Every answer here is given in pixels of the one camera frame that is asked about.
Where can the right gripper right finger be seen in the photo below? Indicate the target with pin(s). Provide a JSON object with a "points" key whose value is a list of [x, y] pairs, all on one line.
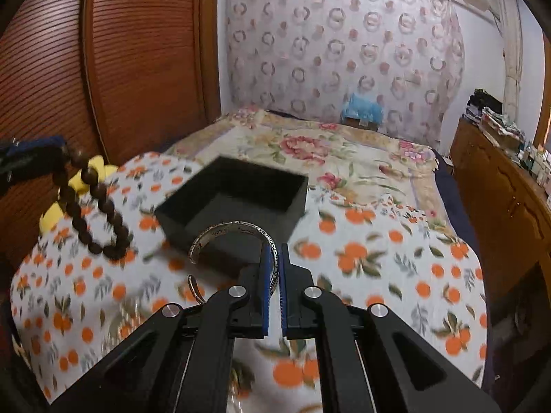
{"points": [[298, 320]]}

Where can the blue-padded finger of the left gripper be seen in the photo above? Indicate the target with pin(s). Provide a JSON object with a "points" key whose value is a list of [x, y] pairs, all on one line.
{"points": [[25, 160]]}

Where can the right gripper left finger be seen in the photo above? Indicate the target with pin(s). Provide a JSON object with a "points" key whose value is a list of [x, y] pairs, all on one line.
{"points": [[252, 316]]}

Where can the silver cuff bangle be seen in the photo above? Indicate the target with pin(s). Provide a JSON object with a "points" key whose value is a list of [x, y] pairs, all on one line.
{"points": [[231, 245]]}

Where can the black square jewelry box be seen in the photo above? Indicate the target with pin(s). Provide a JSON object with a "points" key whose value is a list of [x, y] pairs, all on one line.
{"points": [[234, 190]]}

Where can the brown louvered wardrobe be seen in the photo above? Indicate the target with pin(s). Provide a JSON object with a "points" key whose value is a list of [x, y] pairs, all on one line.
{"points": [[117, 77]]}

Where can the floral quilt blanket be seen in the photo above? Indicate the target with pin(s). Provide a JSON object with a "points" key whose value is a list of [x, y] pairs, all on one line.
{"points": [[356, 165]]}

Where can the cardboard box under toy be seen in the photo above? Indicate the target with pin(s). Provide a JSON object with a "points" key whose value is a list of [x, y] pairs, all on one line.
{"points": [[360, 123]]}

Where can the blue plush toy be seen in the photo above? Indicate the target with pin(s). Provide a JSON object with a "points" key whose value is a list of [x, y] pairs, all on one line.
{"points": [[363, 110]]}

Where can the wooden side cabinet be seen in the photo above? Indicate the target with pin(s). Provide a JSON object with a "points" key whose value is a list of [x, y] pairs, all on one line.
{"points": [[506, 208]]}

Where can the pink circle pattern curtain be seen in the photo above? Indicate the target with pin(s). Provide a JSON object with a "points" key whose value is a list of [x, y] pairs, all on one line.
{"points": [[306, 58]]}

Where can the stack of folded clothes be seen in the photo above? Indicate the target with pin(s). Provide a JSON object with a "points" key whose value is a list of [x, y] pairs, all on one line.
{"points": [[484, 111]]}

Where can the bottles on cabinet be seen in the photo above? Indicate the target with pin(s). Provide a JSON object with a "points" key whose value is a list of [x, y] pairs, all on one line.
{"points": [[535, 170]]}

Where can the cream tied curtain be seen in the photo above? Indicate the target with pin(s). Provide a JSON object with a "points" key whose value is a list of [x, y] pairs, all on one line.
{"points": [[511, 31]]}

